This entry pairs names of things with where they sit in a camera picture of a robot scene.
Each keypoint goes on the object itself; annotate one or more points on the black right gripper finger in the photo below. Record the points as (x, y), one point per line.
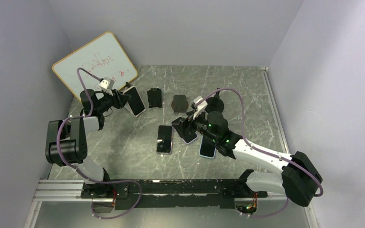
(179, 123)
(183, 130)

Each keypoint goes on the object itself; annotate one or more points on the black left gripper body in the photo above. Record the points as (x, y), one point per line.
(110, 100)

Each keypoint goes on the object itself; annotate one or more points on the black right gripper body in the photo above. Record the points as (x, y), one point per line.
(199, 124)

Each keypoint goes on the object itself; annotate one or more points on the pink case phone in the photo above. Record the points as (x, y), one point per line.
(135, 101)

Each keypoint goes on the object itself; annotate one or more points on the blue case phone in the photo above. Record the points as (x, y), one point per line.
(207, 148)

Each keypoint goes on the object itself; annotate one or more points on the lavender case phone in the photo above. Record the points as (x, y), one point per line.
(189, 136)

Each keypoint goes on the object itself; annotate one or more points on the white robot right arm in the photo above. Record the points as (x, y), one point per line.
(291, 174)

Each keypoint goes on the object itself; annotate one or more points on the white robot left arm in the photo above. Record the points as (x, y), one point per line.
(66, 143)

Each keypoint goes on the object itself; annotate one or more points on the white case phone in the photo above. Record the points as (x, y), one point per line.
(164, 139)

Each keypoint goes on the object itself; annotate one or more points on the black round-base phone holder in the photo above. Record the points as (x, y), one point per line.
(214, 103)

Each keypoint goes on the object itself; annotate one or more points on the black folding phone stand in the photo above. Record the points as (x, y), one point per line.
(154, 98)

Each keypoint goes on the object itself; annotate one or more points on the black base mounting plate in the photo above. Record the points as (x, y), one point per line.
(220, 193)

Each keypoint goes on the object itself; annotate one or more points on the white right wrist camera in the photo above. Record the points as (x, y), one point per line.
(200, 106)

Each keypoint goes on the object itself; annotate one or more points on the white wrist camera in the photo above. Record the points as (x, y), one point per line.
(106, 85)
(200, 106)

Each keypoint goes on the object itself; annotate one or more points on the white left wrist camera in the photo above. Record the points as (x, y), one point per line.
(106, 85)

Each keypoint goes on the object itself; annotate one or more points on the whiteboard with wooden frame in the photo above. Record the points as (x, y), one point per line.
(102, 57)

